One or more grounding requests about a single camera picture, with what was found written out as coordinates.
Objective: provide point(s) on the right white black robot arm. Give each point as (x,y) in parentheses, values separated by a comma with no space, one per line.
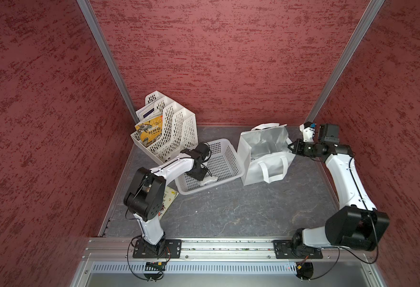
(357,225)

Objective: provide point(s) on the left aluminium corner post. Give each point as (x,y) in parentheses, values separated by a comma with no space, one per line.
(94,26)

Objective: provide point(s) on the white insulated delivery bag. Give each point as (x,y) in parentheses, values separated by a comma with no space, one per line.
(264,153)

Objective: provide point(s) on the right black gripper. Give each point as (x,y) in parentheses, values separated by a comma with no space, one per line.
(293,149)

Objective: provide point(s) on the right aluminium corner post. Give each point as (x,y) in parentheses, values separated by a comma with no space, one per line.
(357,36)

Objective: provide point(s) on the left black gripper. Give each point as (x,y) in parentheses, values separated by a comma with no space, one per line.
(200,176)

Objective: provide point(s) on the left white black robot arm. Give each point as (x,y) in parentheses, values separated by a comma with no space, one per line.
(144,198)

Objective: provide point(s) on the white perforated file organizer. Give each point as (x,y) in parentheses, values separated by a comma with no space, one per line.
(179,130)

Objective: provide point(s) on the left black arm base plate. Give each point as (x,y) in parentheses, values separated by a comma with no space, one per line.
(166,248)

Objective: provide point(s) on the yellow illustrated book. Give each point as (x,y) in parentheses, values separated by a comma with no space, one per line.
(149,130)

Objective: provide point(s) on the white booklet with blue stripe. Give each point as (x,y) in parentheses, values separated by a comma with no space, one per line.
(153,109)

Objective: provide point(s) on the aluminium corner post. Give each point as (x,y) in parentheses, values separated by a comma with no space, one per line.
(94,26)
(357,36)

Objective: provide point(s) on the colourful children's book on table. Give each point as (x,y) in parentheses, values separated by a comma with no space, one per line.
(169,196)

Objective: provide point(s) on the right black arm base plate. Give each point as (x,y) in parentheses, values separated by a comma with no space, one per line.
(286,249)

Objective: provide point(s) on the white perforated plastic basket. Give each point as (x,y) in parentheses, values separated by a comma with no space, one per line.
(224,164)

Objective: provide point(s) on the white ice pack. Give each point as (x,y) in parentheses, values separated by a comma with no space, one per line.
(208,181)

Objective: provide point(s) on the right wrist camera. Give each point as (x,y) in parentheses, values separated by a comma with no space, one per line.
(308,130)

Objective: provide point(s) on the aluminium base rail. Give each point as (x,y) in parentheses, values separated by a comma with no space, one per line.
(249,249)

